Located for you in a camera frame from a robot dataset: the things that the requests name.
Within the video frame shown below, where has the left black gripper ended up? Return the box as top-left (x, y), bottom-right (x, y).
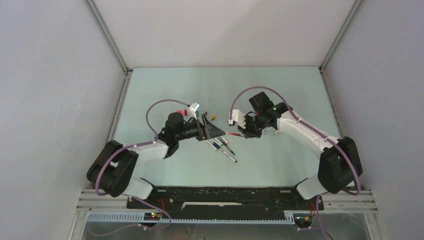
top-left (175, 113), bottom-right (224, 141)

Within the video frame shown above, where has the grey capped marker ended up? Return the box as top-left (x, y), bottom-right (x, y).
top-left (205, 140), bottom-right (219, 152)

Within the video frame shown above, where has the red gel pen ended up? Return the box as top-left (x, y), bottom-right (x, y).
top-left (226, 131), bottom-right (245, 137)

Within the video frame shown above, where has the green gel pen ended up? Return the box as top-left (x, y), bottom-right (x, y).
top-left (221, 142), bottom-right (236, 156)

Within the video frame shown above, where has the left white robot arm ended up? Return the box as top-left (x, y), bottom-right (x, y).
top-left (86, 112), bottom-right (226, 208)

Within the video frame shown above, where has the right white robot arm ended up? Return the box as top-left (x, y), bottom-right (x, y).
top-left (238, 91), bottom-right (363, 209)

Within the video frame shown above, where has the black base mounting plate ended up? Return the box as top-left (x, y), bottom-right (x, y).
top-left (146, 186), bottom-right (324, 220)

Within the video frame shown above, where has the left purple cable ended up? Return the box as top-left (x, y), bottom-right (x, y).
top-left (94, 99), bottom-right (191, 231)

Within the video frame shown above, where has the purple cable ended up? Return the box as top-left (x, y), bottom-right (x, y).
top-left (228, 86), bottom-right (363, 240)
top-left (94, 99), bottom-right (191, 231)

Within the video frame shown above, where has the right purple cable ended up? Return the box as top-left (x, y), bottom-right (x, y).
top-left (228, 86), bottom-right (363, 240)

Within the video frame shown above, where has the grey cable duct rail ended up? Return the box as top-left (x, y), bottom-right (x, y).
top-left (86, 211), bottom-right (311, 225)

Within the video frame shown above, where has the right aluminium frame post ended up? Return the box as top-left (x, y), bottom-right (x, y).
top-left (319, 0), bottom-right (365, 74)

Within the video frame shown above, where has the aluminium frame post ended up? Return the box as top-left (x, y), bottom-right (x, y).
top-left (83, 0), bottom-right (133, 144)
top-left (319, 0), bottom-right (365, 74)

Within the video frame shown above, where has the left aluminium frame post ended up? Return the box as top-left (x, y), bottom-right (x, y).
top-left (83, 0), bottom-right (133, 144)

